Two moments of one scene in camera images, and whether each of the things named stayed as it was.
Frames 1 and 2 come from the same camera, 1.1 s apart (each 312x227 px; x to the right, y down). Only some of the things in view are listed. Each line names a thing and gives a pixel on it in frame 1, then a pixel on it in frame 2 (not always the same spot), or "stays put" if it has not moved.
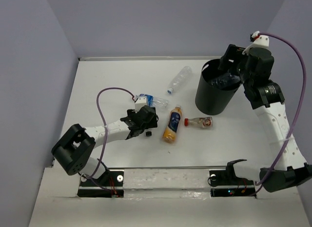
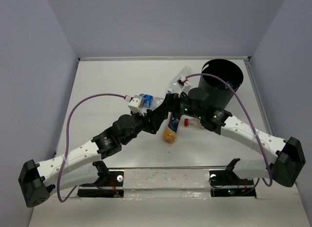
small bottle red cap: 204,122 stays put
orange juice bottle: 169,132 stays put
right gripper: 233,52 -> 170,104
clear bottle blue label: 154,101 stays put
